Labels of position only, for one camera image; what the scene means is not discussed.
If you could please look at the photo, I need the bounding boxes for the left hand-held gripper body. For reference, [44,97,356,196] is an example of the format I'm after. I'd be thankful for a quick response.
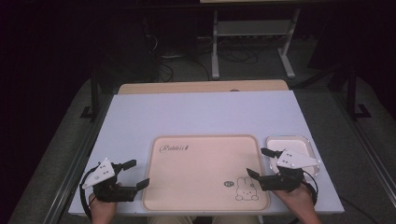
[82,158,137,203]

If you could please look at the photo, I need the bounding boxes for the white metal stand with shelf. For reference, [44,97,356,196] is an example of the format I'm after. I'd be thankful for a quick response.
[210,8,302,80]

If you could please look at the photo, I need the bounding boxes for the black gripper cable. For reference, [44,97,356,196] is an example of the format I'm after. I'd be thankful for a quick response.
[78,166,98,219]
[301,170,319,207]

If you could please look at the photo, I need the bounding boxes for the beige tray with rabbit print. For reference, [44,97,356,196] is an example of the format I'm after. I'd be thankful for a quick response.
[142,133,271,213]

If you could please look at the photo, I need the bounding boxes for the aluminium rail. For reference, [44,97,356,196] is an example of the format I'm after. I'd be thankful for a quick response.
[42,94,113,224]
[329,92,396,200]

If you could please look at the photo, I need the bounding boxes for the person's left hand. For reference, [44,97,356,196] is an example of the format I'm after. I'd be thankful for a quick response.
[88,191,120,217]

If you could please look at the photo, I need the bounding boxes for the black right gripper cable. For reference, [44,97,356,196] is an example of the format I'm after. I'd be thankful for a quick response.
[301,170,319,207]

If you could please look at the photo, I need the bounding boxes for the small white square dish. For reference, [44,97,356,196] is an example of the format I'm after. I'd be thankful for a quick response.
[265,134,321,177]

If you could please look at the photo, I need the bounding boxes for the black cable on floor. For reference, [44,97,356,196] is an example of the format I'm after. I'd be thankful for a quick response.
[338,195,379,224]

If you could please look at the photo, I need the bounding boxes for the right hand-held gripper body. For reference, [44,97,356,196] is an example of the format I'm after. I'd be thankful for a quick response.
[261,149,321,192]

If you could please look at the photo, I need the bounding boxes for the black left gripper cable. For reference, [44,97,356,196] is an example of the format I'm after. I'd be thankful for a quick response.
[78,166,98,219]

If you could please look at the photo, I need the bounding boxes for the person's right hand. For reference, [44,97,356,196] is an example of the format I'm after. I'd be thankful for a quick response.
[274,183,318,217]

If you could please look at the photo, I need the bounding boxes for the black metal stand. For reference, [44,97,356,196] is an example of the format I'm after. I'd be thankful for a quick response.
[79,66,101,121]
[345,66,374,121]

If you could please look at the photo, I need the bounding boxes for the black floor cables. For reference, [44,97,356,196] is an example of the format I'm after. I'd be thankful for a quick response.
[152,34,261,82]

